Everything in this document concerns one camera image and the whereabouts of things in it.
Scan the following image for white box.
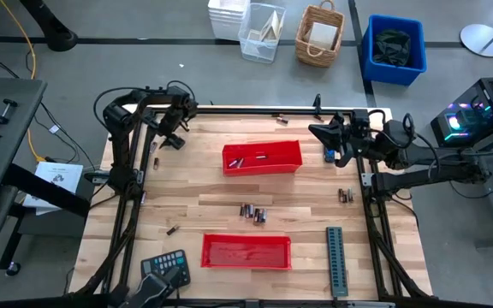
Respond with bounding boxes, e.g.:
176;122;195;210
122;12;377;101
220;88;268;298
307;21;342;51

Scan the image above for beige cardboard pieces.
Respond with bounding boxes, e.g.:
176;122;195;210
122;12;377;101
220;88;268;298
247;10;285;44

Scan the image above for red plastic bin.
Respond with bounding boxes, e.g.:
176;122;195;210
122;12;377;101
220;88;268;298
200;233;293;271
222;139;304;177

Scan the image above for black floor cable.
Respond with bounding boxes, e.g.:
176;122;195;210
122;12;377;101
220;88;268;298
36;102;98;172
447;179;493;200

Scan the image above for yellow cable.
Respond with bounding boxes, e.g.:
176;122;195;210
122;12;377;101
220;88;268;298
0;0;47;163

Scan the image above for black desk beam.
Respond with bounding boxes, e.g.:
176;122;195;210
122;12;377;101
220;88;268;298
2;162;92;219

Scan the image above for grey desk top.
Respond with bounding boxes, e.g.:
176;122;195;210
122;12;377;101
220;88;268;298
0;76;49;189

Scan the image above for black aluminium table frame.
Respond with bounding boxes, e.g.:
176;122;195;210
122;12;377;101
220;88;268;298
68;104;434;308

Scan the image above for black stand foot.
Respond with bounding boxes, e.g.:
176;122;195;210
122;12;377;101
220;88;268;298
17;0;79;53

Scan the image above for blue plastic bin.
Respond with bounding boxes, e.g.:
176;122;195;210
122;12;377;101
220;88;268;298
360;14;428;86

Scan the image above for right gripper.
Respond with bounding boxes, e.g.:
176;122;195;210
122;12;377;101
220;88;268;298
308;109;378;169

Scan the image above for white paper manual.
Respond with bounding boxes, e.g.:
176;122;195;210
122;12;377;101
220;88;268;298
22;161;84;215

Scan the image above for white stacked plastic bins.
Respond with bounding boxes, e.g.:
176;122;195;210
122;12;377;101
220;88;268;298
207;0;251;42

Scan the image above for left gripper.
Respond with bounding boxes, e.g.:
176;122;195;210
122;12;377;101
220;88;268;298
157;100;199;151

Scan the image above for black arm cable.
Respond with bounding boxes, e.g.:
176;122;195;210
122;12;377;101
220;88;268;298
93;86;149;129

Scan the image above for round metal stand base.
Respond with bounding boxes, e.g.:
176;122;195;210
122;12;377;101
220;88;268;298
460;10;493;59

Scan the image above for black desk calculator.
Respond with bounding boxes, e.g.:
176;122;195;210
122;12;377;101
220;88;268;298
140;249;192;288

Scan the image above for black plastic bag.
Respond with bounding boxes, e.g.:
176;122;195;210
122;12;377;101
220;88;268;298
372;28;413;68

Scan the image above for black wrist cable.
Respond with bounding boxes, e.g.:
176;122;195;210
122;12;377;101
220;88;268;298
167;80;196;102
402;113;417;136

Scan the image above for wicker basket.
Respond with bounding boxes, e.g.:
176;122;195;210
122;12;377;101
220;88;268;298
294;0;346;68

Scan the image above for clear plastic container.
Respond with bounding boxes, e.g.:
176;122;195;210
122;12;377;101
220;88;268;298
237;2;288;65

